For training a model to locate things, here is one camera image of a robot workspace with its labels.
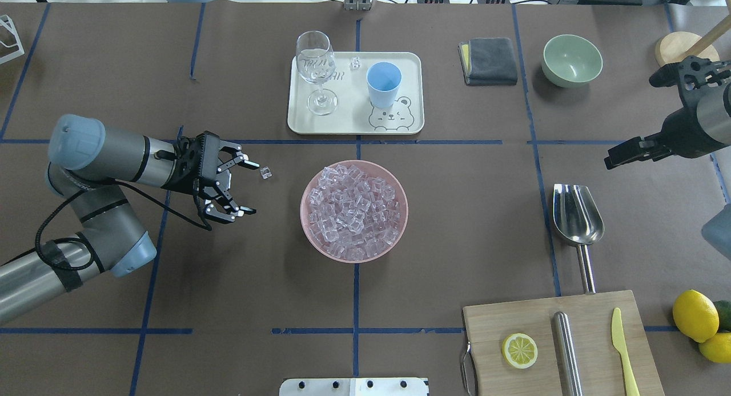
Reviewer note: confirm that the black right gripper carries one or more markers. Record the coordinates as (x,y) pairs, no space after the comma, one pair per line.
(683,140)

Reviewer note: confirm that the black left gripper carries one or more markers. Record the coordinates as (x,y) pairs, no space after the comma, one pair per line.
(201,186)

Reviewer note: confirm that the metal ice scoop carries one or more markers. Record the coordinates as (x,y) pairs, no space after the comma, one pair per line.
(578,222)

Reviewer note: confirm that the pink bowl of ice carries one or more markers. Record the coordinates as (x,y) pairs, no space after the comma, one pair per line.
(354,211)

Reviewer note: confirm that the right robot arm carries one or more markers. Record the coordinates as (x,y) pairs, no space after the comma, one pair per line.
(701,126)

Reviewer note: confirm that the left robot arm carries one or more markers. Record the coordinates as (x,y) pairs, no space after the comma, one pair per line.
(95,229)

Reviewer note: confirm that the light blue cup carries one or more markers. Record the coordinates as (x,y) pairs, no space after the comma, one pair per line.
(383,81)

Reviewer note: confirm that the wooden stand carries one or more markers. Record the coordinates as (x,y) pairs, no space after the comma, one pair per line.
(678,45)

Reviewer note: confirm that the green bowl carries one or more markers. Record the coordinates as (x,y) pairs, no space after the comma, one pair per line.
(570,61)

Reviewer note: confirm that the cream bear tray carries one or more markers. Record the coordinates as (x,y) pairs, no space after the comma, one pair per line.
(355,114)

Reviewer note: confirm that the clear wine glass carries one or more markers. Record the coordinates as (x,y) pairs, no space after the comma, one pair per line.
(316,64)

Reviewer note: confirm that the green lime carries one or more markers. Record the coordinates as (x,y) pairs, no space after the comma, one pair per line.
(723,308)

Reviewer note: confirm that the yellow lemon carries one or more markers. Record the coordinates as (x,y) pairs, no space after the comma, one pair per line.
(696,316)
(717,348)

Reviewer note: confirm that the grey folded cloth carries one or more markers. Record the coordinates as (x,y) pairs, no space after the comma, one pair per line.
(488,62)

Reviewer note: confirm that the yellow plastic knife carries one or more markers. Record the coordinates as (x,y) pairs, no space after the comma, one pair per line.
(619,343)

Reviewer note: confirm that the metal cylinder rod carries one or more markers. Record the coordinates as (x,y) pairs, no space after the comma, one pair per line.
(566,355)

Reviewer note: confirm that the wooden cutting board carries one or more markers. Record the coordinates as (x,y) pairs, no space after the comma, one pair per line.
(589,316)

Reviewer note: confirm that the lemon half slice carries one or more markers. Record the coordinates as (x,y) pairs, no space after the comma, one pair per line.
(519,350)

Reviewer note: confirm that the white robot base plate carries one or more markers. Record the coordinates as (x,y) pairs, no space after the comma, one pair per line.
(355,386)

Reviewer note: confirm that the white wire rack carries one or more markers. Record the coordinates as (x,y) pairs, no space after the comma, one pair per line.
(11,45)

